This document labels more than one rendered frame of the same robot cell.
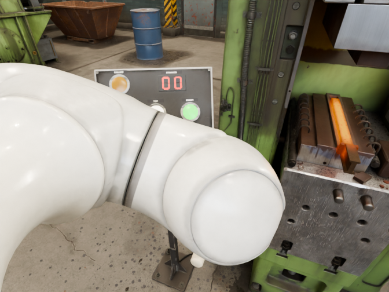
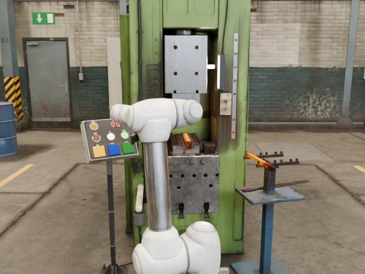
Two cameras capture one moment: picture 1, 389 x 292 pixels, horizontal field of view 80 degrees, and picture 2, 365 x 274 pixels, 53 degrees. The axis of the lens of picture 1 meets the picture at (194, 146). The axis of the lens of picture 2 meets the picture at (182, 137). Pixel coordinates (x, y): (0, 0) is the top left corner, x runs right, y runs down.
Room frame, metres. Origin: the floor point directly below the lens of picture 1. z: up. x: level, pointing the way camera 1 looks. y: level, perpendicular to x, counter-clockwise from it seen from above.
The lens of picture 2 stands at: (-1.79, 0.69, 1.59)
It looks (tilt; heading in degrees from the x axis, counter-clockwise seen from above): 12 degrees down; 335
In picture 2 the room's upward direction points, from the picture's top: straight up
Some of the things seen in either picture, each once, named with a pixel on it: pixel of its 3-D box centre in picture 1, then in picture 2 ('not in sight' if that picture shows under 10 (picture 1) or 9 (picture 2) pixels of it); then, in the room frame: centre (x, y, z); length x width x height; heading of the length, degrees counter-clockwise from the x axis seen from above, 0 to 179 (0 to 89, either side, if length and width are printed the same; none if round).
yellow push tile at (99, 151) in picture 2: not in sight; (99, 151); (0.55, 0.21, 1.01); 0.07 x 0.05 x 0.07; 94
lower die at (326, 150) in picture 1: (327, 124); (183, 142); (0.77, -0.51, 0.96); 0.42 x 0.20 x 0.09; 160
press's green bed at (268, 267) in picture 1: (294, 236); (189, 225); (0.76, -0.56, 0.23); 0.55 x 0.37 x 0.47; 160
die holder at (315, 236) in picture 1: (320, 176); (190, 173); (0.76, -0.56, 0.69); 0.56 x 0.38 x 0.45; 160
